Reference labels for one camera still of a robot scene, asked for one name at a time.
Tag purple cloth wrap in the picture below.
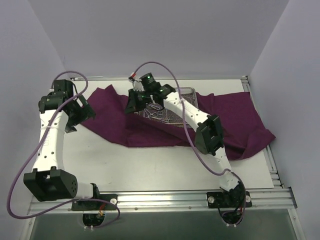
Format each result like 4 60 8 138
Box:
82 85 276 160

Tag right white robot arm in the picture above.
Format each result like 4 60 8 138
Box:
125 84 246 207

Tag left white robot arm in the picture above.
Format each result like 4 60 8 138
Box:
23 79 101 210

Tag steel surgical scissors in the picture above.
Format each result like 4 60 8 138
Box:
143 108 163 121

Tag steel forceps clamp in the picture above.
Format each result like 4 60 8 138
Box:
158 114 174 124

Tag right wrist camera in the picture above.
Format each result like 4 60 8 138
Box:
139 72 161 92

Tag wire mesh instrument tray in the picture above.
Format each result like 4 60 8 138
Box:
135 87 199 127

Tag back aluminium rail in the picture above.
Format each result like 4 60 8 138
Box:
70 76 103 81

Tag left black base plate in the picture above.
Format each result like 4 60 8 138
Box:
71 193 118 211

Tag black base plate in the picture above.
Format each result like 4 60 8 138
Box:
206 190 253 209
71 193 118 211

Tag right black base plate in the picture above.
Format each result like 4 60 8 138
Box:
206 190 253 209

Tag front aluminium rail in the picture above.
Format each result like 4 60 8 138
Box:
28 188 298 215

